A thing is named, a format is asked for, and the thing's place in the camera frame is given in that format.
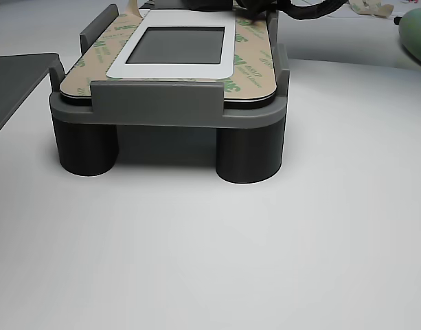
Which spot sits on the black machine assembly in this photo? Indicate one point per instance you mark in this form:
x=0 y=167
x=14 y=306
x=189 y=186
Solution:
x=251 y=8

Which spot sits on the small black knob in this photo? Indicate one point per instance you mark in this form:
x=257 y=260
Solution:
x=397 y=20

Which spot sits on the gray fixture with cylinder legs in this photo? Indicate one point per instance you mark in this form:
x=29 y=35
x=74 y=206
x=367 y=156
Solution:
x=155 y=99

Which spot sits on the white panel with dark window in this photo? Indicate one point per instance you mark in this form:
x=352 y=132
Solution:
x=169 y=71

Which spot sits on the discarded tan film piece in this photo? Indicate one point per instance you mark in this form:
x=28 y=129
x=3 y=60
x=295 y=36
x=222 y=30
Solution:
x=371 y=8

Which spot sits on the green rounded object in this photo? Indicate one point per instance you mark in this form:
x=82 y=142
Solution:
x=416 y=34

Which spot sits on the tan printed protective film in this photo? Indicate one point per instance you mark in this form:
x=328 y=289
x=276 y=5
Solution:
x=255 y=68

